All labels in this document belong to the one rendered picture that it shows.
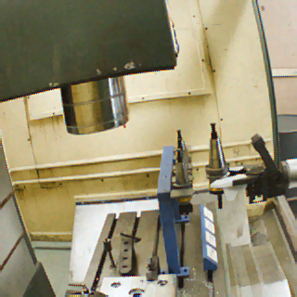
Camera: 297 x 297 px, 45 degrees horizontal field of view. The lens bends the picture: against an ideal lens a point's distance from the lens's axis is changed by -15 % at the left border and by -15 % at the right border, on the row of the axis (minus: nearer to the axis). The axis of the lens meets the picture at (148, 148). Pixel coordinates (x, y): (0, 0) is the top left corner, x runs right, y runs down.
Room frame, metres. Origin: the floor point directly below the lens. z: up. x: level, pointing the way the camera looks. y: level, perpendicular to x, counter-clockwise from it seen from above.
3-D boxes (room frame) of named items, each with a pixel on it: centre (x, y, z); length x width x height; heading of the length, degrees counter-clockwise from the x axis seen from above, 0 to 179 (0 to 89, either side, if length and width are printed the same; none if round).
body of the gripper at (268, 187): (0.89, -0.28, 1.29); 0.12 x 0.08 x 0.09; 83
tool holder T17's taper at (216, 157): (0.91, -0.15, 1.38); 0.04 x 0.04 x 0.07
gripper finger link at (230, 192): (0.87, -0.18, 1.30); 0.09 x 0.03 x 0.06; 97
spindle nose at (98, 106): (0.95, 0.11, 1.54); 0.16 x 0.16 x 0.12
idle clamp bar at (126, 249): (1.21, 0.13, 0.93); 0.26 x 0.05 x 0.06; 178
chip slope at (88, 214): (1.59, 0.03, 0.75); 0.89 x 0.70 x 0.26; 83
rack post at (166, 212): (1.12, -0.02, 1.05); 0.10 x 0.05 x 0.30; 83
